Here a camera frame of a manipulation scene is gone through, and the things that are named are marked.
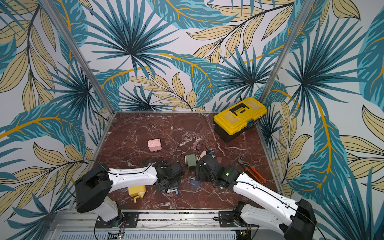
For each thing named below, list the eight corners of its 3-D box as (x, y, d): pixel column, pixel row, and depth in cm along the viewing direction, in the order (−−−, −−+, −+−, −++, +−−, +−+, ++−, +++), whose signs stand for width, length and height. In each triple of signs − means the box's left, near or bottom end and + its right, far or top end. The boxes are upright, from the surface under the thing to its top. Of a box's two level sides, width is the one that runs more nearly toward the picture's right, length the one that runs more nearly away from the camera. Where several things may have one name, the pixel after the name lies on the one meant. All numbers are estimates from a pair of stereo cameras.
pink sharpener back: (150, 152, 99) (147, 146, 93) (150, 146, 102) (147, 140, 96) (162, 150, 100) (160, 144, 94) (161, 144, 103) (159, 138, 97)
